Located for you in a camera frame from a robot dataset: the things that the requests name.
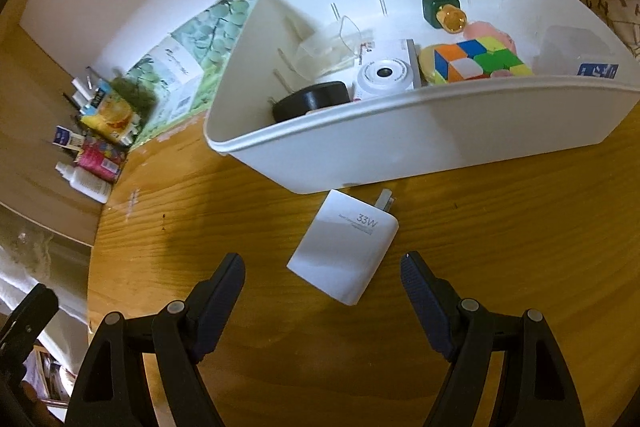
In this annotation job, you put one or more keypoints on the white lotion bottle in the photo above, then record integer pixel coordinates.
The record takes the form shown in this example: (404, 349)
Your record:
(85, 182)

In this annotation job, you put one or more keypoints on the white plastic storage bin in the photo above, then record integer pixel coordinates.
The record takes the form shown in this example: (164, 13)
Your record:
(426, 130)

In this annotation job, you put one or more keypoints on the floss box blue label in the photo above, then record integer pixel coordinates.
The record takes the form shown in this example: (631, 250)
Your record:
(570, 51)

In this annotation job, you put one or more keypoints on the blue white tube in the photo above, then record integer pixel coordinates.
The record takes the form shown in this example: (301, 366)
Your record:
(68, 139)

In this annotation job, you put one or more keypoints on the green bottle gold cap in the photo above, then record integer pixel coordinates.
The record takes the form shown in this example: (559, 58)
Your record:
(444, 14)

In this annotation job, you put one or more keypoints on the white paper box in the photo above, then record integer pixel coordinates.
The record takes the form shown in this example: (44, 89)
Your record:
(180, 77)

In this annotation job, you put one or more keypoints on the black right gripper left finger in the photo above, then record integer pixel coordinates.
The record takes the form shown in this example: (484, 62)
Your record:
(111, 387)

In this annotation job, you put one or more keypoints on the multicolour puzzle cube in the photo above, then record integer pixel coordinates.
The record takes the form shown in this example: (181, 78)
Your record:
(481, 58)

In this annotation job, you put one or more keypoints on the white toy camera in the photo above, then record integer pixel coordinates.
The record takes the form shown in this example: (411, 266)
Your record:
(386, 67)

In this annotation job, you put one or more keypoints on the yellow orange packet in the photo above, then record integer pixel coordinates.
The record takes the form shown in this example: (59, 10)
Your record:
(113, 117)

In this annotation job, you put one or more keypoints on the pink round case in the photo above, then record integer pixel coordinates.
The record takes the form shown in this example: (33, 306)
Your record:
(478, 29)

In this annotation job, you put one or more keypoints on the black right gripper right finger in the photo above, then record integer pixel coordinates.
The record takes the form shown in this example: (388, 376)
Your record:
(535, 387)

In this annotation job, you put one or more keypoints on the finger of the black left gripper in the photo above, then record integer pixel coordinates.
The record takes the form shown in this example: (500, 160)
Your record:
(18, 337)

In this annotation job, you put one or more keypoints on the white 33W charger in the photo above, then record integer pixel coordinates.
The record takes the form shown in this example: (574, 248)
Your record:
(345, 244)

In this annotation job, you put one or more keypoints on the green leaf backsplash mat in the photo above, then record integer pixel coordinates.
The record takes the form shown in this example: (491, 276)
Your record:
(209, 38)

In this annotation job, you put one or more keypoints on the clear plastic packet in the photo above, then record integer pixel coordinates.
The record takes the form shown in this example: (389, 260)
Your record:
(329, 49)

